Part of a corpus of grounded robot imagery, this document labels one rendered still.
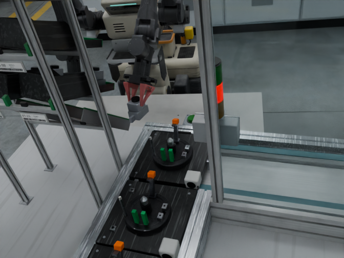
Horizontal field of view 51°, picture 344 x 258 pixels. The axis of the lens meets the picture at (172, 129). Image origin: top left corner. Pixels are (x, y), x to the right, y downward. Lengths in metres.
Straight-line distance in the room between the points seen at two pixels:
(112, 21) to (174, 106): 0.50
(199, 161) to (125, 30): 0.84
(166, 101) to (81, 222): 0.72
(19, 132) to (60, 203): 2.09
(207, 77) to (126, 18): 0.99
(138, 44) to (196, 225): 0.58
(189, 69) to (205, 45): 1.36
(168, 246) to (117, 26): 1.14
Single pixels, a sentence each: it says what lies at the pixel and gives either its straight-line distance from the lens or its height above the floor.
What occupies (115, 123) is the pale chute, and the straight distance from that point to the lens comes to 1.29.
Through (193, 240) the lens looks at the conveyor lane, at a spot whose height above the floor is 0.96.
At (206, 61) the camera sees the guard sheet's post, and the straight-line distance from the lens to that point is 0.81.
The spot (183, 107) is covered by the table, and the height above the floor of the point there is 0.86.
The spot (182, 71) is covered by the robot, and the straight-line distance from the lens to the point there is 2.16.
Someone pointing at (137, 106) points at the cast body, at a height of 1.15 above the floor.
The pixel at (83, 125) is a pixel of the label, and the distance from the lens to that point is 1.26.
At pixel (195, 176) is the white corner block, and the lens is 1.15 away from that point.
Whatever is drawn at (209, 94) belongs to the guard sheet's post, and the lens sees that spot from 0.85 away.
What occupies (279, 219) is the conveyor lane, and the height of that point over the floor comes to 0.92.
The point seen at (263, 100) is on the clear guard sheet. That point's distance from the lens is 0.84.
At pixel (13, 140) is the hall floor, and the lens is 3.37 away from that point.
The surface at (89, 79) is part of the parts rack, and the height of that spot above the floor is 1.30.
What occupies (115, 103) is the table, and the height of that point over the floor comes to 0.86.
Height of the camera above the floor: 1.83
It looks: 39 degrees down
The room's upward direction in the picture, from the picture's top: 10 degrees counter-clockwise
